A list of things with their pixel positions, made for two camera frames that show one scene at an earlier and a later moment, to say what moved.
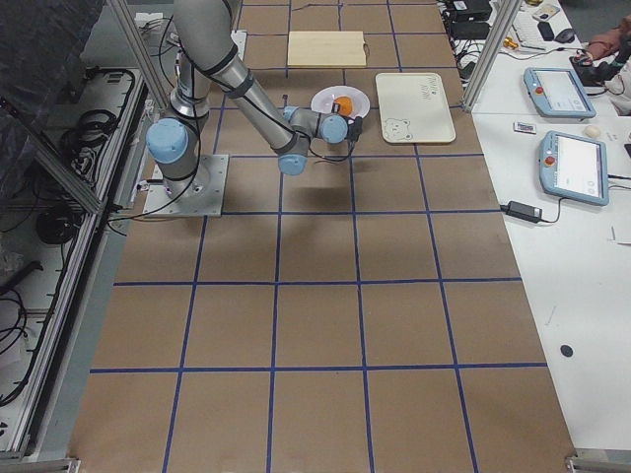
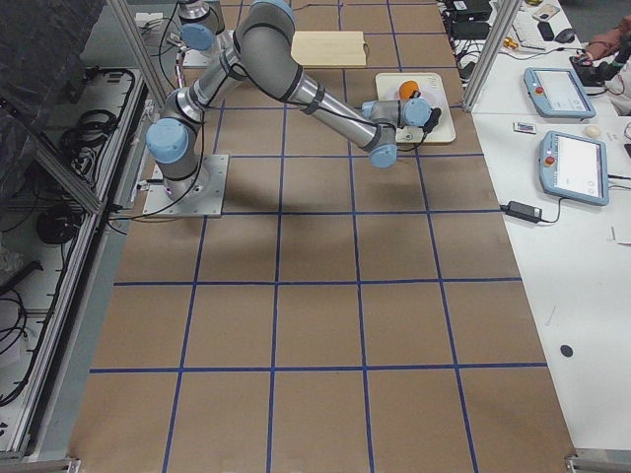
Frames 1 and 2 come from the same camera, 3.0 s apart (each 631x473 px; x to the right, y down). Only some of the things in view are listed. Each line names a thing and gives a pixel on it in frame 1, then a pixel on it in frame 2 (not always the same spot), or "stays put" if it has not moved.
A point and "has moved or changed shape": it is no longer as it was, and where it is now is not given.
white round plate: [322, 101] has moved or changed shape
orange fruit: [345, 105] has moved or changed shape
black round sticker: [566, 350] stays put
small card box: [525, 128] stays put
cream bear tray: [414, 108] stays put
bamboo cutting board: [326, 48] stays put
